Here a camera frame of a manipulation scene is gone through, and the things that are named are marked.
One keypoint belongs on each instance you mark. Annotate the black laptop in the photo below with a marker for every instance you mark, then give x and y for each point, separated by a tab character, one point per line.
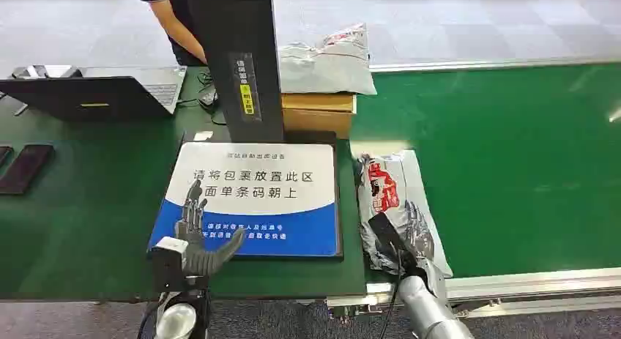
97	92

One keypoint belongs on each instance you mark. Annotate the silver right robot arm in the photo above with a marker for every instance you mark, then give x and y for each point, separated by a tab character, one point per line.
429	307

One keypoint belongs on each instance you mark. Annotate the person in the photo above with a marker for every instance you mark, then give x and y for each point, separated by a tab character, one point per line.
177	21

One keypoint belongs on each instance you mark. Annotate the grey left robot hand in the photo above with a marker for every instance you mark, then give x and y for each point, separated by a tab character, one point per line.
196	259

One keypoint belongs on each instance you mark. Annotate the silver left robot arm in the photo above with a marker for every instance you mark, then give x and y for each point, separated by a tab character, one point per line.
177	320

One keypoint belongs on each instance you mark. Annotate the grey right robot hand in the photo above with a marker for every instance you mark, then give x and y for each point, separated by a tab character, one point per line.
415	235

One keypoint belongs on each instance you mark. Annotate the grey parcel bag red print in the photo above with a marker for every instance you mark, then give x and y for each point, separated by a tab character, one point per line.
383	191

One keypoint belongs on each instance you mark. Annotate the black scanner column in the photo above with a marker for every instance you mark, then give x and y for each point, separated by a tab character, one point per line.
238	60

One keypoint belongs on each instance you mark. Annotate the brown cardboard box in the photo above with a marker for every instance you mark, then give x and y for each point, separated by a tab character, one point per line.
318	114

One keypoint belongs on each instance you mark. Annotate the grey crumpled parcel bag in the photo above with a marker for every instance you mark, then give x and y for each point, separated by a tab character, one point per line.
325	65

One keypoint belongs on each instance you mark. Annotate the aluminium conveyor rail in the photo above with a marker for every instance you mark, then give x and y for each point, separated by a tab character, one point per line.
533	278
495	64

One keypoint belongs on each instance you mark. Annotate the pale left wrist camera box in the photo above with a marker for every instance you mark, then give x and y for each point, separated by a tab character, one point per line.
167	259

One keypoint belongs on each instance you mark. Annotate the white sticker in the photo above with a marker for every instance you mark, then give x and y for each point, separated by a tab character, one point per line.
203	135

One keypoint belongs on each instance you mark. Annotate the blue white scanner platform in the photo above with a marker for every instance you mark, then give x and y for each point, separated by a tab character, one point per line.
262	191

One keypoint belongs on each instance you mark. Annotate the large black phone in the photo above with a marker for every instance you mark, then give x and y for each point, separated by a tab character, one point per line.
25	169

